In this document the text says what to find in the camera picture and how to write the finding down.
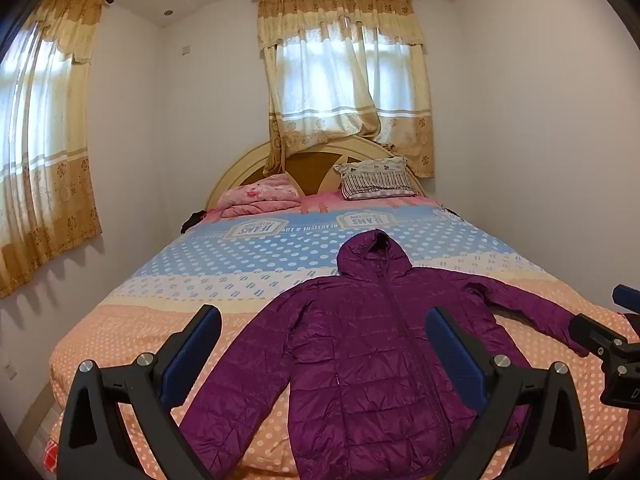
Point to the striped patterned pillow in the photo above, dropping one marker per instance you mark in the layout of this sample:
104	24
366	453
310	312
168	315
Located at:
375	177

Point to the dark cloth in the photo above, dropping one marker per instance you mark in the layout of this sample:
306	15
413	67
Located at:
192	221

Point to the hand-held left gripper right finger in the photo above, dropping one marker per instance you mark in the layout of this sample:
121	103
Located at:
452	350

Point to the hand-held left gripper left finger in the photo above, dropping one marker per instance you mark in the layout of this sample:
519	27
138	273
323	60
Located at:
192	355

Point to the cream wooden headboard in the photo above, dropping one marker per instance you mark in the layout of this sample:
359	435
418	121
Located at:
310	170

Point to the narrow beige floral curtain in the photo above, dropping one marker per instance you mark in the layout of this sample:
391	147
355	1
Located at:
45	135

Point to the red printed cloth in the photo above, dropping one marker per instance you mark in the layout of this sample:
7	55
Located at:
51	457

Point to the purple hooded puffer jacket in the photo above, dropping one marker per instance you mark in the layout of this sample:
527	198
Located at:
360	340

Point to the white wall socket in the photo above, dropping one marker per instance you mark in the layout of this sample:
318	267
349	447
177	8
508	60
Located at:
8	370

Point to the wide beige floral curtain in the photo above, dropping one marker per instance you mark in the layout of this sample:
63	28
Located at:
345	60

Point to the bed with dotted printed sheet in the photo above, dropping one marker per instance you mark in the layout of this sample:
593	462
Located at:
200	280

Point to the pink folded blanket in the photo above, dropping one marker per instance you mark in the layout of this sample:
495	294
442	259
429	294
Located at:
257	195

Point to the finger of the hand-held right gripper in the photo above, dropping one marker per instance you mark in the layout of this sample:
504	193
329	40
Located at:
629	297
587	332

